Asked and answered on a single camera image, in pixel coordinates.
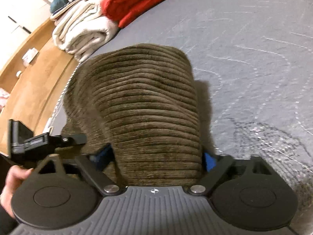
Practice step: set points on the person's left hand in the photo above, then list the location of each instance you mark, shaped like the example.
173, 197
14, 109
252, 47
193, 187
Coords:
13, 188

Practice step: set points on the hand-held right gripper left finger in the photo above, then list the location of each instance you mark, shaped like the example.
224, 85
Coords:
104, 157

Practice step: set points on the white crumpled packet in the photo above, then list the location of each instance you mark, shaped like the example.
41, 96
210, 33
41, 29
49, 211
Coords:
29, 56

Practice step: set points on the red and white packet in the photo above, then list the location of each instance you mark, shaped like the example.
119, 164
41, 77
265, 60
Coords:
3, 98

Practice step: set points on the striped folded bedding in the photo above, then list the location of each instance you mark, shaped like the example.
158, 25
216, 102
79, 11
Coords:
78, 0

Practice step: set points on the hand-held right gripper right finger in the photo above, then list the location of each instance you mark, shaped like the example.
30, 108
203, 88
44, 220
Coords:
209, 162

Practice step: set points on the small white round item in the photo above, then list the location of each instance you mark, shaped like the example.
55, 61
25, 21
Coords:
18, 73

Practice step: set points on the grey bed sheet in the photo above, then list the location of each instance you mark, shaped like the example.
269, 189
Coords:
249, 66

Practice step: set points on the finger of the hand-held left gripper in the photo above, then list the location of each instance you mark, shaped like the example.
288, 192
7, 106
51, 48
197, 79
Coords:
73, 140

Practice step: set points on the folded red blanket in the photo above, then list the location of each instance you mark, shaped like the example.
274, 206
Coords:
141, 0

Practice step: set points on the wooden headboard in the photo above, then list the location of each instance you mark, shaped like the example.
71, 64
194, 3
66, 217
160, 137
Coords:
36, 88

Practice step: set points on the folded white blanket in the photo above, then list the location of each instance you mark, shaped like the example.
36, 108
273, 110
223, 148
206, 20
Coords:
80, 29

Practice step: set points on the white wardrobe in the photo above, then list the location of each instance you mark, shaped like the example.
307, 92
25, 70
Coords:
22, 12

